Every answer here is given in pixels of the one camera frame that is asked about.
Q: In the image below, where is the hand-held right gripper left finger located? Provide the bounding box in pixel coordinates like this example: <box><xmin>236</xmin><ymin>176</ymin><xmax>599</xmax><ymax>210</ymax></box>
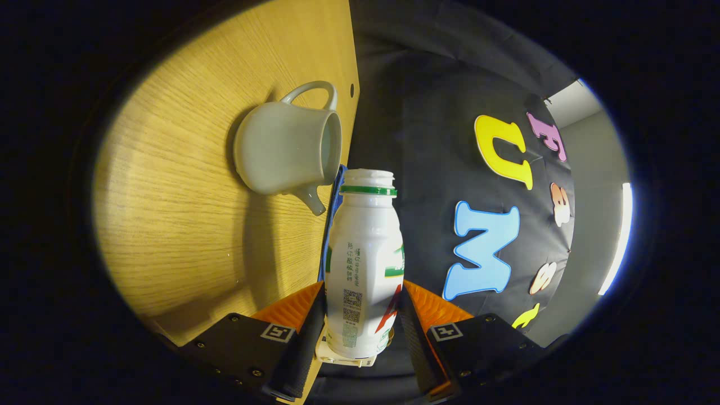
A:
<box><xmin>180</xmin><ymin>281</ymin><xmax>327</xmax><ymax>401</ymax></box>

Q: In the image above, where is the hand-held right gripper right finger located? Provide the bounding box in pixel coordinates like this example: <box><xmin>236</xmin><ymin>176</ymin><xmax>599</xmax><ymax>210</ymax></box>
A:
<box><xmin>397</xmin><ymin>280</ymin><xmax>545</xmax><ymax>401</ymax></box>

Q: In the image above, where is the white water bottle green label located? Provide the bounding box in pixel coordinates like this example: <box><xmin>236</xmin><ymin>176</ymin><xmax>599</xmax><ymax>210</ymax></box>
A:
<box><xmin>325</xmin><ymin>169</ymin><xmax>406</xmax><ymax>361</ymax></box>

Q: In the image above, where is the white teacup with spout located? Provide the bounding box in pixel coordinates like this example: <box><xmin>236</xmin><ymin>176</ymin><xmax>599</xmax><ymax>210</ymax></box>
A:
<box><xmin>233</xmin><ymin>81</ymin><xmax>343</xmax><ymax>217</ymax></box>

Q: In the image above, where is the blue folded towel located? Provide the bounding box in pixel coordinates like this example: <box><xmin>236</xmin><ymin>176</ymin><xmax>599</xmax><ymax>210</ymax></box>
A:
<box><xmin>318</xmin><ymin>164</ymin><xmax>347</xmax><ymax>282</ymax></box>

